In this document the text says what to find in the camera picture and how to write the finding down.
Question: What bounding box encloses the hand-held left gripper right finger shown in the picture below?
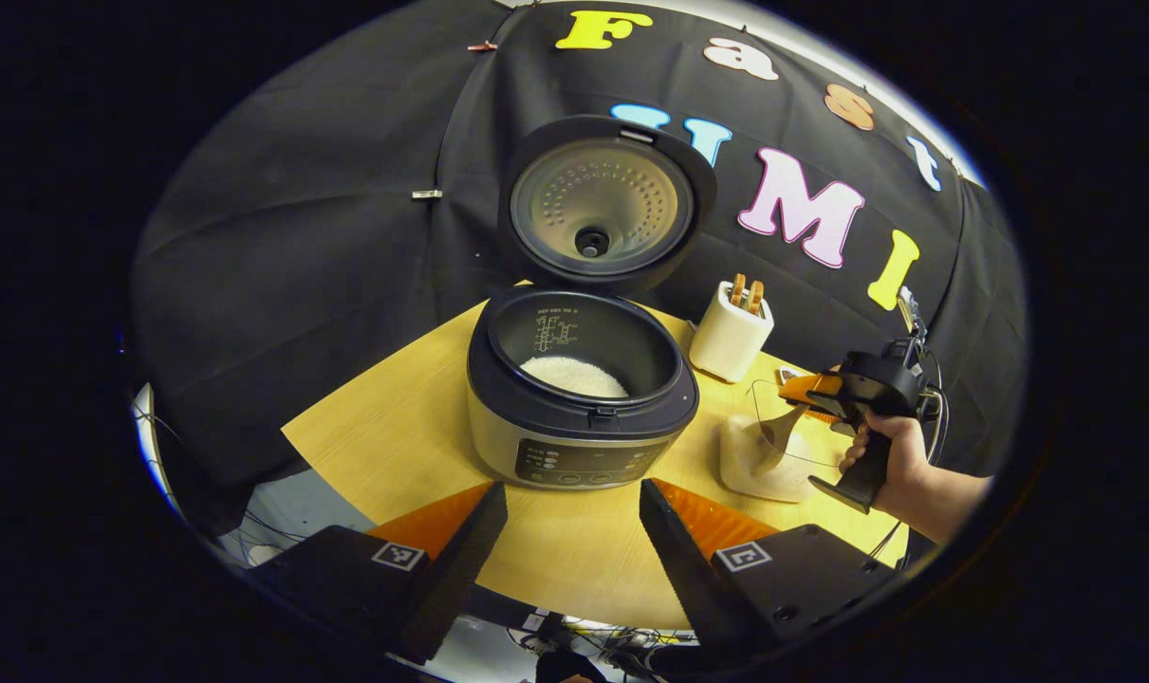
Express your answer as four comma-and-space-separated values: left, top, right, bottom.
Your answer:
639, 477, 902, 665

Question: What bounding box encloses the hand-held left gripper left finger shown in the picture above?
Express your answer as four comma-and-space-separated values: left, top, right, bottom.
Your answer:
251, 481, 509, 665

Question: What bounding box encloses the long wooden spoon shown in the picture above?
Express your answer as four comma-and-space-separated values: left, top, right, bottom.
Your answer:
751, 403, 810, 475

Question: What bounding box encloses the dark grey rice cooker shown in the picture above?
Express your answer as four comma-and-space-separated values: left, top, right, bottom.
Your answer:
467, 115, 717, 491

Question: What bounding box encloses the clear plastic rice box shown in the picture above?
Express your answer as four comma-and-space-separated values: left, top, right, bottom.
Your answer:
719, 379, 826, 504

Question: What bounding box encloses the white toaster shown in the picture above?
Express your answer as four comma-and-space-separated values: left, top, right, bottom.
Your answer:
688, 280, 775, 384

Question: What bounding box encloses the black backdrop cloth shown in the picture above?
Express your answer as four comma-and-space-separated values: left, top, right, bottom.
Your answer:
130, 0, 1029, 532

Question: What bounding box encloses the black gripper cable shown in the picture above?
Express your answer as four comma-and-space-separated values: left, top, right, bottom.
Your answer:
920, 346, 951, 466

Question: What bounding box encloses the bundle of floor cables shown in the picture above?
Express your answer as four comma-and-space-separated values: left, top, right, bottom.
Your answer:
508, 612, 698, 680

